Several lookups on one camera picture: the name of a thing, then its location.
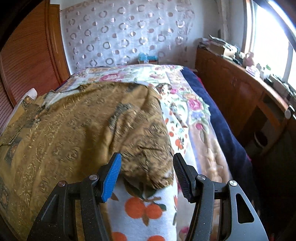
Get gathered patterned window curtain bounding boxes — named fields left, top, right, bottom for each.
left=216, top=0, right=230, bottom=42

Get stack of papers and boxes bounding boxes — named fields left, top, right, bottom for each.
left=198, top=35, right=238, bottom=59

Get sheer circle-pattern curtain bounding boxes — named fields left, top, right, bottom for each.
left=60, top=1, right=195, bottom=73

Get pink figurine on cabinet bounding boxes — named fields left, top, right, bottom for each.
left=242, top=52, right=254, bottom=68

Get golden brown patterned garment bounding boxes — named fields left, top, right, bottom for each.
left=1, top=82, right=174, bottom=240

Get long wooden side cabinet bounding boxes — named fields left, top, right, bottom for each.
left=195, top=48, right=292, bottom=154

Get dark blue blanket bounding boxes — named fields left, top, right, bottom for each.
left=181, top=67, right=252, bottom=191

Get window with wooden frame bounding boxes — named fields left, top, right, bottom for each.
left=243, top=1, right=295, bottom=89

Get teal item on box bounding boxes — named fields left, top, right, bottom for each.
left=138, top=53, right=159, bottom=64

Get small bottles on cabinet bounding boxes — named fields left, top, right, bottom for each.
left=256, top=63, right=270, bottom=80

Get red-brown louvered wooden wardrobe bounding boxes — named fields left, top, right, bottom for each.
left=1, top=1, right=70, bottom=127

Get pink floral quilt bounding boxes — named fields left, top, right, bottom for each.
left=59, top=64, right=231, bottom=240

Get pale pink pillow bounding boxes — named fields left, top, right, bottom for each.
left=1, top=88, right=38, bottom=135

